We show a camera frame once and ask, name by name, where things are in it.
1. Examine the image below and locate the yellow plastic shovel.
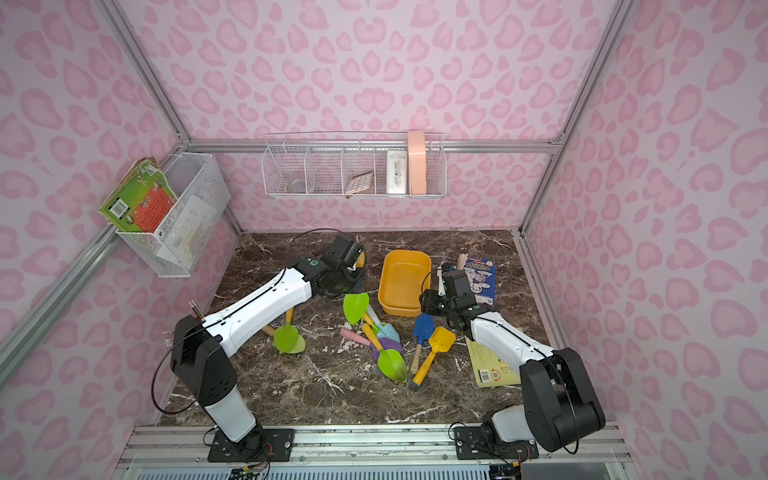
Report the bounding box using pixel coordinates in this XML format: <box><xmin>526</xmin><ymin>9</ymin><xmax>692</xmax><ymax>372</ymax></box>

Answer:
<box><xmin>412</xmin><ymin>327</ymin><xmax>456</xmax><ymax>386</ymax></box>

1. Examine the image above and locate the pink box on shelf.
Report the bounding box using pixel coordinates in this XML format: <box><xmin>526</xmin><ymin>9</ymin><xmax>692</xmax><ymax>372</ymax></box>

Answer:
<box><xmin>407</xmin><ymin>130</ymin><xmax>427</xmax><ymax>196</ymax></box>

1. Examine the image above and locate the white box on shelf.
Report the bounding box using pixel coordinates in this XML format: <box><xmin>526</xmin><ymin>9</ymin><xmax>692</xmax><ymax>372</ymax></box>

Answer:
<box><xmin>386</xmin><ymin>150</ymin><xmax>408</xmax><ymax>195</ymax></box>

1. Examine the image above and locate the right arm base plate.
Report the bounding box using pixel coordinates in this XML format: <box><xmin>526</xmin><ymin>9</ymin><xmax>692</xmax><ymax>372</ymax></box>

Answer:
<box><xmin>448</xmin><ymin>423</ymin><xmax>539</xmax><ymax>463</ymax></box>

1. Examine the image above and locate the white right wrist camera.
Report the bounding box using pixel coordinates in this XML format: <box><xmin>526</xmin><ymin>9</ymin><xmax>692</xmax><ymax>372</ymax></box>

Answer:
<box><xmin>436</xmin><ymin>264</ymin><xmax>445</xmax><ymax>296</ymax></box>

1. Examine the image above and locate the blue Macmillan paperback book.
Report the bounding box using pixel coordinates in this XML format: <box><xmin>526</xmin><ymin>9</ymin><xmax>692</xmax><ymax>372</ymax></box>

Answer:
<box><xmin>457</xmin><ymin>254</ymin><xmax>496</xmax><ymax>307</ymax></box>

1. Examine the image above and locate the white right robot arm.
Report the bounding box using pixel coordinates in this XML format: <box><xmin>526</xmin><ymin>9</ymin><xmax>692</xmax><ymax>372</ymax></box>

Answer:
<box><xmin>420</xmin><ymin>270</ymin><xmax>606</xmax><ymax>456</ymax></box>

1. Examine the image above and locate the white mesh wall basket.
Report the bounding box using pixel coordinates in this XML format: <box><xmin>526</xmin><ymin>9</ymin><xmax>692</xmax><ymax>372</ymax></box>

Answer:
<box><xmin>117</xmin><ymin>153</ymin><xmax>231</xmax><ymax>278</ymax></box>

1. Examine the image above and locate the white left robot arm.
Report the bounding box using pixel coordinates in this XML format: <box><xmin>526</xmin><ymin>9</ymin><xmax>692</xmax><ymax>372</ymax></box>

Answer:
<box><xmin>170</xmin><ymin>234</ymin><xmax>365</xmax><ymax>445</ymax></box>

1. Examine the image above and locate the white wire wall shelf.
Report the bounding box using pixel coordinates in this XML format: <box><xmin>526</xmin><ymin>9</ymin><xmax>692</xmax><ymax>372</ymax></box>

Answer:
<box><xmin>261</xmin><ymin>132</ymin><xmax>447</xmax><ymax>200</ymax></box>

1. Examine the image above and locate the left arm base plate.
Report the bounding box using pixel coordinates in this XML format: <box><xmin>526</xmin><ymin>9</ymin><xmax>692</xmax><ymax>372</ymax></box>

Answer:
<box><xmin>207</xmin><ymin>427</ymin><xmax>296</xmax><ymax>464</ymax></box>

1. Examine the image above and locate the blue shovel wooden handle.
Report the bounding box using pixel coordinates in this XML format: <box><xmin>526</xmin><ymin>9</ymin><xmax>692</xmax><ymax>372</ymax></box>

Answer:
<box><xmin>410</xmin><ymin>314</ymin><xmax>434</xmax><ymax>375</ymax></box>

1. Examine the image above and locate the large green shovel yellow handle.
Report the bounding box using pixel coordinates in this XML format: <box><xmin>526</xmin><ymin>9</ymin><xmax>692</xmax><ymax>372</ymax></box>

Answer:
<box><xmin>362</xmin><ymin>324</ymin><xmax>407</xmax><ymax>382</ymax></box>

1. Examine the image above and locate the light blue shovel white handle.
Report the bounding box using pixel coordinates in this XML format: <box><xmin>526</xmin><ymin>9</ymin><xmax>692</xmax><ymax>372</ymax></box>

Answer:
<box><xmin>363</xmin><ymin>305</ymin><xmax>400</xmax><ymax>342</ymax></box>

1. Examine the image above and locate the purple shovel pink handle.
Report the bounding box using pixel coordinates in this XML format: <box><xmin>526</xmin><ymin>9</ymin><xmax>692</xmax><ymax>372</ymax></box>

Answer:
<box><xmin>340</xmin><ymin>328</ymin><xmax>402</xmax><ymax>360</ymax></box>

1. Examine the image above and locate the small calculator on shelf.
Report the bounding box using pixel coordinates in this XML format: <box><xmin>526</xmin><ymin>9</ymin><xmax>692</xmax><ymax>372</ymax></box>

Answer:
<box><xmin>343</xmin><ymin>170</ymin><xmax>375</xmax><ymax>196</ymax></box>

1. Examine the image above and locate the yellow plastic storage box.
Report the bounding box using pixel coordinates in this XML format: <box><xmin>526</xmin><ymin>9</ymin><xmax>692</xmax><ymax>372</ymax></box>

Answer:
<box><xmin>378</xmin><ymin>249</ymin><xmax>432</xmax><ymax>318</ymax></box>

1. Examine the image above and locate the green red book in basket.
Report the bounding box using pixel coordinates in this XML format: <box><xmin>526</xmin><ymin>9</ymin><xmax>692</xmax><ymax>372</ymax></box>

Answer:
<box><xmin>100</xmin><ymin>157</ymin><xmax>177</xmax><ymax>233</ymax></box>

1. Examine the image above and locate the green shovel pair left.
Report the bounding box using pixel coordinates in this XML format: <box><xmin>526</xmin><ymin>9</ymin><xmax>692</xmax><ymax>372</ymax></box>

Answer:
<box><xmin>262</xmin><ymin>308</ymin><xmax>306</xmax><ymax>354</ymax></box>

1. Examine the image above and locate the yellow-green booklet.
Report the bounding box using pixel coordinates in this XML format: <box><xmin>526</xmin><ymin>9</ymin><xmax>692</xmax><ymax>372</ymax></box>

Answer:
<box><xmin>466</xmin><ymin>339</ymin><xmax>520</xmax><ymax>388</ymax></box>

